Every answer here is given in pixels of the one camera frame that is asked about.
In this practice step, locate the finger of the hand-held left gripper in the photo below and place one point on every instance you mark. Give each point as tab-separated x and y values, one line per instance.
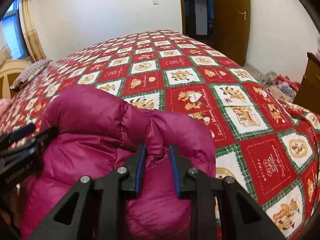
46	133
22	131

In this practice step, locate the pile of clothes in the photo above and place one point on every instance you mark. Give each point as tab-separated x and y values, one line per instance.
282	87

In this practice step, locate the wooden cabinet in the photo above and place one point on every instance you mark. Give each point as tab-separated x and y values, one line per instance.
308	87

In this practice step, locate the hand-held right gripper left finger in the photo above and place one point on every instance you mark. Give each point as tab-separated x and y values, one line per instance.
140	172

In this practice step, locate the red printed bed quilt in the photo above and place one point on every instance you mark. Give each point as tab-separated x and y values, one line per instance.
225	105

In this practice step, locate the window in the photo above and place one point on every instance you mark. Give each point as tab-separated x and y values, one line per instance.
13	30

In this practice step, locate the narrow beige floral curtain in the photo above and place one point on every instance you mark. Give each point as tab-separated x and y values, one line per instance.
33	30

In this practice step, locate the brown wooden door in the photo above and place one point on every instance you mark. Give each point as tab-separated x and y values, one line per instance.
230	30

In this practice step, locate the striped grey pillow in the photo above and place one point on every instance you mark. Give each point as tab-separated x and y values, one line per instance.
30	73

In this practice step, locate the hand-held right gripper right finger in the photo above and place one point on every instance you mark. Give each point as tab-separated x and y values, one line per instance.
175	172

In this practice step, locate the pink folded blanket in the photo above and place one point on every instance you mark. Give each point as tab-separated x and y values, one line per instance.
3	107

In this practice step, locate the purple puffer jacket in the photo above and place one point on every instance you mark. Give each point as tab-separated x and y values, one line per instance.
87	110

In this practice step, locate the dark wooden door frame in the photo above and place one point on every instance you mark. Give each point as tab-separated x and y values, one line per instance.
182	5

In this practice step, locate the cream wooden headboard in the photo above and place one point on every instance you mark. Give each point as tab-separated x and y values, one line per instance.
7	67

